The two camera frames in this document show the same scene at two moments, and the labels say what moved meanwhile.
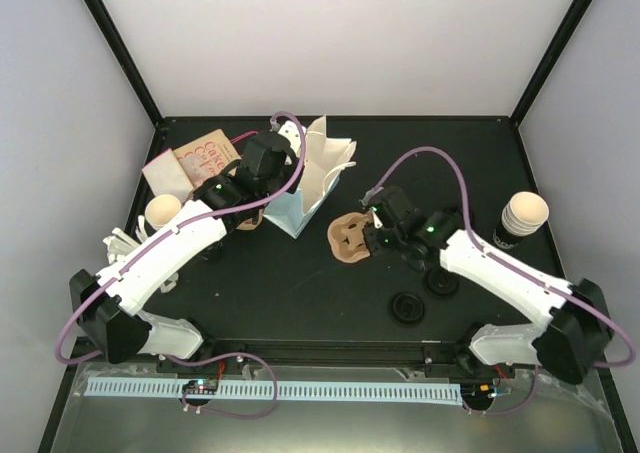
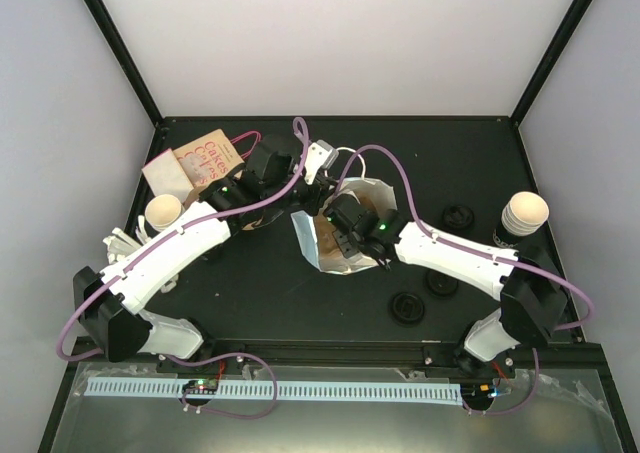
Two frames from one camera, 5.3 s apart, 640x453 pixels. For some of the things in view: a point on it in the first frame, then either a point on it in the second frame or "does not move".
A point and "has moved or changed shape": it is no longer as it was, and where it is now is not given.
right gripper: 373,238 does not move
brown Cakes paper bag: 205,157 does not move
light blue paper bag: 323,159 has moved or changed shape
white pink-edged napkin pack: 165,177 does not move
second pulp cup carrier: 249,225 does not move
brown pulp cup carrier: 346,236 has moved or changed shape
